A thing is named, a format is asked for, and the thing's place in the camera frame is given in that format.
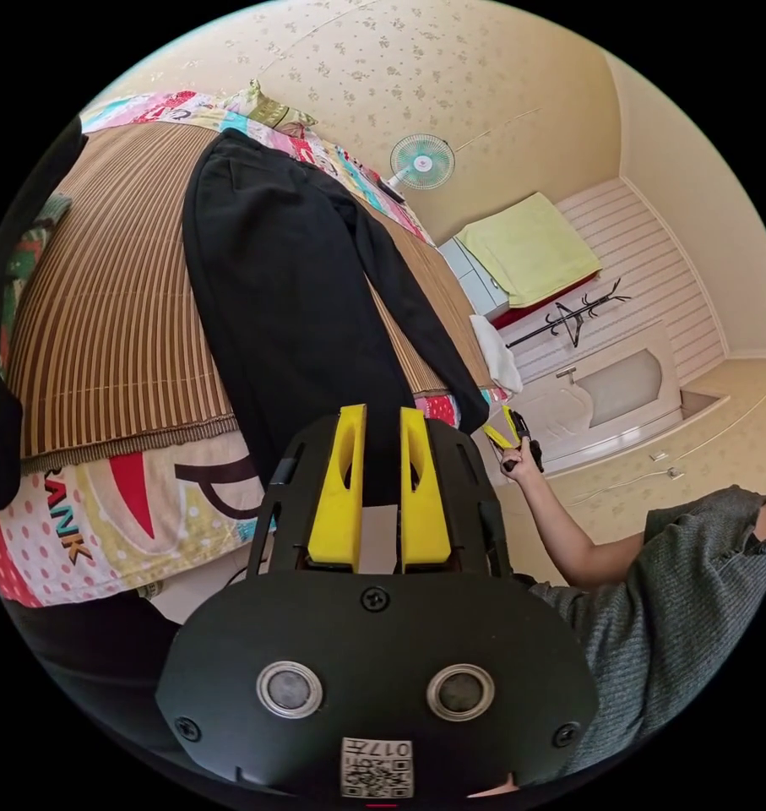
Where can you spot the person's right forearm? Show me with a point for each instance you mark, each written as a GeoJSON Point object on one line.
{"type": "Point", "coordinates": [566, 532]}

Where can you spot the person's right hand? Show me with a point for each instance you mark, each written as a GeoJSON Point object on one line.
{"type": "Point", "coordinates": [526, 465]}

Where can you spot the white cloth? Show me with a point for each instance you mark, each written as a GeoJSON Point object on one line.
{"type": "Point", "coordinates": [495, 351]}

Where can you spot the person's body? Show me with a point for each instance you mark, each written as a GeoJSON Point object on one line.
{"type": "Point", "coordinates": [674, 608]}

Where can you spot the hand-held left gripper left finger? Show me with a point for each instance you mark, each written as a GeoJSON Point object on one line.
{"type": "Point", "coordinates": [337, 507]}

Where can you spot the pile of clothes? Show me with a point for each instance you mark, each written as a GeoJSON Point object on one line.
{"type": "Point", "coordinates": [24, 253]}

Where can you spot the white and teal fan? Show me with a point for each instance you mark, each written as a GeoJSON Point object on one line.
{"type": "Point", "coordinates": [422, 161]}

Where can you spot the black pants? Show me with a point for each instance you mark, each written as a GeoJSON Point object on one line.
{"type": "Point", "coordinates": [281, 285]}

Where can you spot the green pillow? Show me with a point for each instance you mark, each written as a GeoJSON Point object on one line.
{"type": "Point", "coordinates": [270, 109]}

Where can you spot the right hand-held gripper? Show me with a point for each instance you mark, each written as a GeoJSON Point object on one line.
{"type": "Point", "coordinates": [520, 427]}

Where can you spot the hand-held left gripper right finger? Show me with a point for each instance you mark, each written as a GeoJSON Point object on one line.
{"type": "Point", "coordinates": [424, 519]}

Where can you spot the white door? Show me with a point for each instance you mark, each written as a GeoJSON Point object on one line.
{"type": "Point", "coordinates": [610, 393]}

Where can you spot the bed with woven mat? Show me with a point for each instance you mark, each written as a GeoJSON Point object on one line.
{"type": "Point", "coordinates": [116, 304]}

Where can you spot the cupboard with yellow-green cloth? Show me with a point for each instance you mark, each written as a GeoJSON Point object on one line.
{"type": "Point", "coordinates": [528, 247]}

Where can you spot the black coat rack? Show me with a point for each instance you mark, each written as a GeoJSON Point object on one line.
{"type": "Point", "coordinates": [572, 317]}

